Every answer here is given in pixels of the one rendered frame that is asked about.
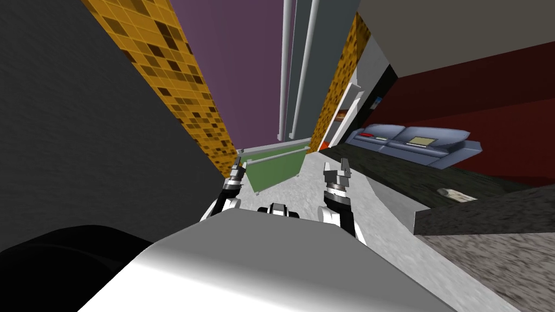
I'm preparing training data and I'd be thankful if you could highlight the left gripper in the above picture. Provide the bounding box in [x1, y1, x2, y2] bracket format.
[228, 156, 248, 186]

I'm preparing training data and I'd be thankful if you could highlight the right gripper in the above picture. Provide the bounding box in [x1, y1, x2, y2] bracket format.
[322, 158, 352, 191]

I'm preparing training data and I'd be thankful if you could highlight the green drawer front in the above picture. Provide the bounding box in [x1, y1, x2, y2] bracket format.
[240, 145, 311, 196]

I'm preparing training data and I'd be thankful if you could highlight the white shelf unit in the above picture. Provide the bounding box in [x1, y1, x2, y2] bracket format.
[318, 81, 366, 152]

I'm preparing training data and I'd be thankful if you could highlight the blue sofa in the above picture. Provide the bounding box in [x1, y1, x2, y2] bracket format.
[344, 123, 483, 170]

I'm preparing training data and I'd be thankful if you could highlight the purple cupboard door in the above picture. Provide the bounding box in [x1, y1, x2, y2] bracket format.
[170, 0, 288, 152]

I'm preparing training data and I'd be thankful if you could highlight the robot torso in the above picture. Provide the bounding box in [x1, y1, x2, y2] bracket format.
[77, 201, 457, 312]

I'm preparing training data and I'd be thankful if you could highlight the pale flat object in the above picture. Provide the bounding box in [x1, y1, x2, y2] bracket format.
[435, 187, 479, 204]

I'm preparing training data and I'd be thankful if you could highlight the dark grey cupboard door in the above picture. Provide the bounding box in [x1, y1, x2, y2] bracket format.
[285, 0, 362, 140]

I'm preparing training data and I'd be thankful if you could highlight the grey drawer handle bar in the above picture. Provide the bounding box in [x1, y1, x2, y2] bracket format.
[245, 147, 312, 167]

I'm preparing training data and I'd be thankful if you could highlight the long grey handle bar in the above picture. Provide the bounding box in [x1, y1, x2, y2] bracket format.
[288, 0, 321, 140]
[277, 0, 296, 142]

